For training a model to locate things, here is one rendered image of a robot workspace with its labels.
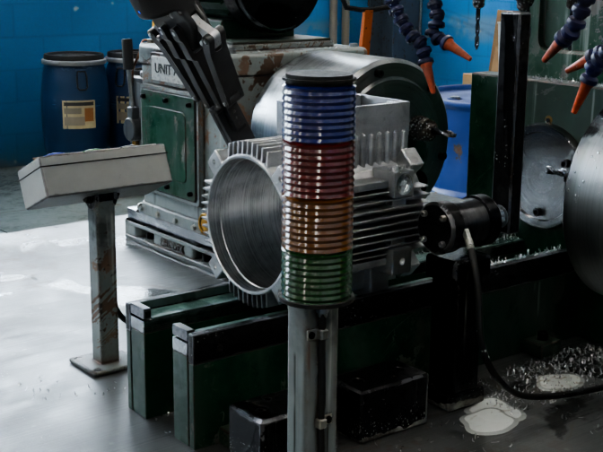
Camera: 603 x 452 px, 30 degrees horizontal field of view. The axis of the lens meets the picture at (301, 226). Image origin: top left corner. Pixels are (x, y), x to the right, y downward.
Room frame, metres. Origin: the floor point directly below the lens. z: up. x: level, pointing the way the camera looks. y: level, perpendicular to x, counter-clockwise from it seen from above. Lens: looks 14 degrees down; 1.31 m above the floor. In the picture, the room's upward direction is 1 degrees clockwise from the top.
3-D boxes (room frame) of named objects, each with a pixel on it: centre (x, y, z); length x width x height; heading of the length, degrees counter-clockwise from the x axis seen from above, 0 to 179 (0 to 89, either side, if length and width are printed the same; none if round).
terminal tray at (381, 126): (1.31, -0.05, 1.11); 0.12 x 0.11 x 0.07; 129
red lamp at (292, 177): (0.90, -0.01, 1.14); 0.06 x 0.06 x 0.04
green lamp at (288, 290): (0.90, -0.01, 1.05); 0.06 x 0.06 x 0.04
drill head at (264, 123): (1.75, -0.04, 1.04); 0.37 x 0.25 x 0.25; 38
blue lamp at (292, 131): (0.90, -0.01, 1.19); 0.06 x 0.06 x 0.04
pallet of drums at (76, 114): (6.58, 0.88, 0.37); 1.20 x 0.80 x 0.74; 124
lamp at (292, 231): (0.90, -0.01, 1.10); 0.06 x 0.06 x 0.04
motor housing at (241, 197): (1.29, -0.02, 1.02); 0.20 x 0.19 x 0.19; 129
